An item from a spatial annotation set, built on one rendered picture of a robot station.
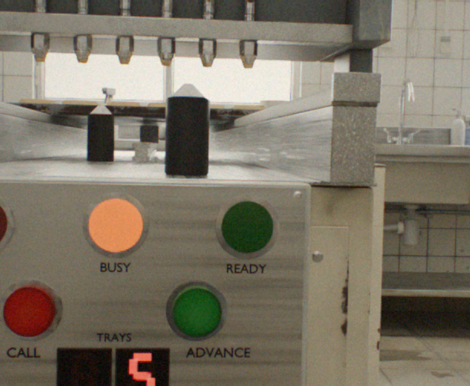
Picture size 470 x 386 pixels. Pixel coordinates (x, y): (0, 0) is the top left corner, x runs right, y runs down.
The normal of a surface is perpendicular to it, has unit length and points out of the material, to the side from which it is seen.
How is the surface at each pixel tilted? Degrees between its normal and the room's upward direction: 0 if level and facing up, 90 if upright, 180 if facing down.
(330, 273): 90
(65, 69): 90
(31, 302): 90
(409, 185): 91
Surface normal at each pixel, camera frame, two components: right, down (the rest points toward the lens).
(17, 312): 0.09, 0.05
